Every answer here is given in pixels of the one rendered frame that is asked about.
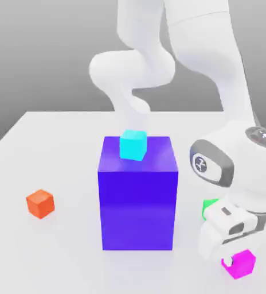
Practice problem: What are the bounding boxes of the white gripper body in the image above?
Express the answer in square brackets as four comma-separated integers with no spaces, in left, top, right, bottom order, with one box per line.
[198,223,266,262]

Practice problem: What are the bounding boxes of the small magenta cube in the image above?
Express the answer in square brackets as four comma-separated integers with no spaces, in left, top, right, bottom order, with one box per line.
[221,249,257,280]

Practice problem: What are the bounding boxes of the large blue box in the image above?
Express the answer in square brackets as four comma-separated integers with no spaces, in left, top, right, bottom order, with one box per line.
[97,136,179,252]

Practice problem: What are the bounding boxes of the small green cube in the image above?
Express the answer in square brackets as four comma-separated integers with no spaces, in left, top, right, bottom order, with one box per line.
[202,198,220,222]

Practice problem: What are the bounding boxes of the small cyan cube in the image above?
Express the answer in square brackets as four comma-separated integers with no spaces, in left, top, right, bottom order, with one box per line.
[119,129,148,162]

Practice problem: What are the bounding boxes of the small orange cube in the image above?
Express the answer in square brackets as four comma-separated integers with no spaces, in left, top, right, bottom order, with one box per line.
[26,188,56,220]

